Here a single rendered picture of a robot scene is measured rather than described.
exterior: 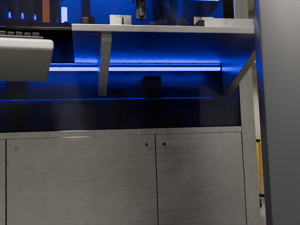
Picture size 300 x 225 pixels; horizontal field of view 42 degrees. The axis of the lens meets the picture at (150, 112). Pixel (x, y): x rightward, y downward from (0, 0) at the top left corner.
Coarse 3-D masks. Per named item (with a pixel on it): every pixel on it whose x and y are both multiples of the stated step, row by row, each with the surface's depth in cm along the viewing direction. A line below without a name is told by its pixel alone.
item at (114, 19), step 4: (112, 16) 151; (116, 16) 151; (120, 16) 151; (124, 16) 152; (128, 16) 152; (112, 20) 151; (116, 20) 151; (120, 20) 151; (124, 20) 152; (128, 20) 152; (112, 24) 151; (116, 24) 151; (120, 24) 151; (124, 24) 151; (128, 24) 152
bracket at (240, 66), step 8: (248, 48) 131; (232, 56) 145; (240, 56) 138; (248, 56) 131; (224, 64) 154; (232, 64) 146; (240, 64) 138; (248, 64) 135; (224, 72) 154; (232, 72) 146; (240, 72) 139; (224, 80) 154; (232, 80) 146; (240, 80) 145; (224, 88) 154; (232, 88) 150
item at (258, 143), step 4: (256, 140) 408; (260, 140) 416; (256, 144) 408; (256, 148) 407; (260, 164) 416; (260, 168) 415; (260, 172) 413; (260, 176) 412; (260, 180) 412; (260, 184) 411; (260, 188) 411; (260, 192) 410
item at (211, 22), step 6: (204, 18) 118; (210, 18) 118; (216, 18) 118; (222, 18) 119; (228, 18) 119; (204, 24) 118; (210, 24) 118; (216, 24) 118; (222, 24) 118; (228, 24) 119; (234, 24) 119; (240, 24) 119; (246, 24) 120; (252, 24) 120
